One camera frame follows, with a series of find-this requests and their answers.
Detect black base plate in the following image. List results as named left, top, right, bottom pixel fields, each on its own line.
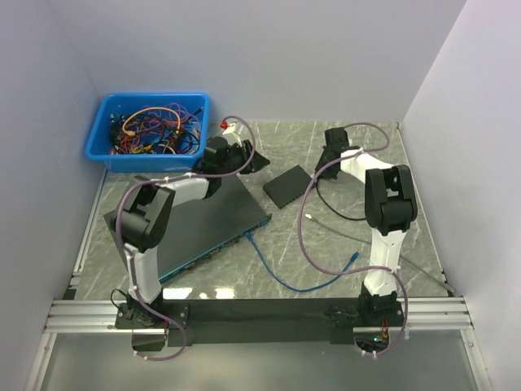
left=115, top=297, right=405, bottom=347

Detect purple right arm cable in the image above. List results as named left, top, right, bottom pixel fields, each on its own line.
left=298, top=122, right=409, bottom=358

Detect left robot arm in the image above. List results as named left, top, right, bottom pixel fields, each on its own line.
left=105, top=137, right=270, bottom=327

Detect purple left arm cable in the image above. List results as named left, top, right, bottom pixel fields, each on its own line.
left=114, top=116, right=257, bottom=362

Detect small black network switch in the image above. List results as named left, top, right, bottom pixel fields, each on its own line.
left=262, top=165, right=312, bottom=209

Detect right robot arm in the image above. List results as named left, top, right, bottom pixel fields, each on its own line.
left=315, top=127, right=418, bottom=325

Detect black cable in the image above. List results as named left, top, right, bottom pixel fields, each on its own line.
left=315, top=178, right=367, bottom=222

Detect blue plastic bin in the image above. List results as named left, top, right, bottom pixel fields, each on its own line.
left=85, top=92, right=210, bottom=173

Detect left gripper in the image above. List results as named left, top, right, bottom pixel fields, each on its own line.
left=219, top=139, right=271, bottom=177

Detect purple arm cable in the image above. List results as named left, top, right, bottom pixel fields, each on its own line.
left=114, top=116, right=257, bottom=362
left=298, top=122, right=409, bottom=358

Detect aluminium rail frame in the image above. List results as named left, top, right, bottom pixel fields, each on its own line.
left=25, top=169, right=492, bottom=390

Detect large black network switch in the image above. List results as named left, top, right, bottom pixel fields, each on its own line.
left=104, top=176, right=271, bottom=289

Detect tangled cables in bin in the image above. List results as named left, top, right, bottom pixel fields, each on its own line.
left=107, top=102, right=204, bottom=156

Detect blue ethernet cable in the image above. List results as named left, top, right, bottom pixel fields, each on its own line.
left=244, top=232, right=361, bottom=292

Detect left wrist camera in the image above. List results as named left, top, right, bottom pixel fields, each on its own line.
left=220, top=121, right=243, bottom=138

